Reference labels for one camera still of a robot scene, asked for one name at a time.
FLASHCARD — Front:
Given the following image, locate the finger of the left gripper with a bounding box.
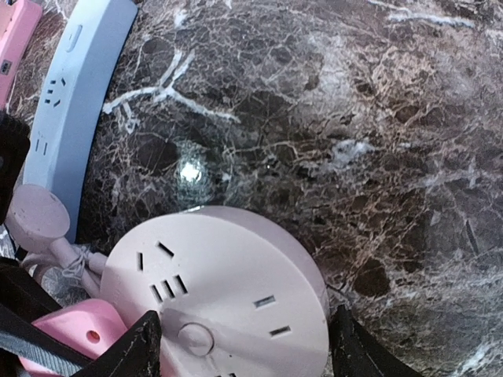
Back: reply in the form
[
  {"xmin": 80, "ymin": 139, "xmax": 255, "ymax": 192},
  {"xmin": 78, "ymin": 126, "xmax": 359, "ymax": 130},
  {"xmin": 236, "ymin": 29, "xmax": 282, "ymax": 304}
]
[{"xmin": 1, "ymin": 258, "xmax": 92, "ymax": 376}]

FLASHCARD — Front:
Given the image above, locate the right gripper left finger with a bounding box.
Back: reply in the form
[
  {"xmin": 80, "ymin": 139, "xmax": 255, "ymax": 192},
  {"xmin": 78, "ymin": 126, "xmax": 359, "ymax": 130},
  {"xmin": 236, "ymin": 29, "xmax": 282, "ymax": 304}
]
[{"xmin": 74, "ymin": 310, "xmax": 162, "ymax": 377}]

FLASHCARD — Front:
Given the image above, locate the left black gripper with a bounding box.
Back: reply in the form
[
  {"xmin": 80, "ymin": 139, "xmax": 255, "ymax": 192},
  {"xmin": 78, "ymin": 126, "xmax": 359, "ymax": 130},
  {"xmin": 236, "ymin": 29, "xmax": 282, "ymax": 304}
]
[{"xmin": 0, "ymin": 110, "xmax": 31, "ymax": 224}]

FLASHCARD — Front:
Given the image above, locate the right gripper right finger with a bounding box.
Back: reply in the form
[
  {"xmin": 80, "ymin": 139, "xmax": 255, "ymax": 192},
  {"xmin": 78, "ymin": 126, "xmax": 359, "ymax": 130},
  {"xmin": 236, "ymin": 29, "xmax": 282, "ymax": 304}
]
[{"xmin": 329, "ymin": 305, "xmax": 421, "ymax": 377}]

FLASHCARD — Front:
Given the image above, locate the pink plug adapter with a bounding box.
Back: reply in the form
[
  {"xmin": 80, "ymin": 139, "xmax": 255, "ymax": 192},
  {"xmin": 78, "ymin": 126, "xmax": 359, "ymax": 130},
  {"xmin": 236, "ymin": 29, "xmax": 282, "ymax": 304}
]
[{"xmin": 32, "ymin": 298, "xmax": 132, "ymax": 362}]

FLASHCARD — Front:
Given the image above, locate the round pink power socket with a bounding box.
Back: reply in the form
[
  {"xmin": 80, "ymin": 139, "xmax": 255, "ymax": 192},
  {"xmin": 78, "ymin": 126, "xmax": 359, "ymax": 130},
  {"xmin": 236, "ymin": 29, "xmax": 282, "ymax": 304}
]
[{"xmin": 100, "ymin": 206, "xmax": 329, "ymax": 376}]

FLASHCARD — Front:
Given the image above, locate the pink triangular power strip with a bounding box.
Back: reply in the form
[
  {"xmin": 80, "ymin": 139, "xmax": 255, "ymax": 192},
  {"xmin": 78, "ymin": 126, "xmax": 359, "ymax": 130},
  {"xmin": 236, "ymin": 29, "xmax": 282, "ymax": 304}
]
[{"xmin": 0, "ymin": 0, "xmax": 42, "ymax": 110}]

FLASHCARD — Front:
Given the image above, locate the light blue power strip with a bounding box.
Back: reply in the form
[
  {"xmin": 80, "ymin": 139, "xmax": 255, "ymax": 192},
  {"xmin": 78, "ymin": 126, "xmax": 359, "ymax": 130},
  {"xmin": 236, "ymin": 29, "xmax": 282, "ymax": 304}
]
[{"xmin": 23, "ymin": 0, "xmax": 138, "ymax": 242}]

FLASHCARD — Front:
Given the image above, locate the pink coiled power cord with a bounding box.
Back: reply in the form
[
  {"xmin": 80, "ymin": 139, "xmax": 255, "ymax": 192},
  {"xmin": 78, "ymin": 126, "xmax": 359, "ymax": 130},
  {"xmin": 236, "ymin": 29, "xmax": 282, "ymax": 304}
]
[{"xmin": 7, "ymin": 184, "xmax": 109, "ymax": 299}]

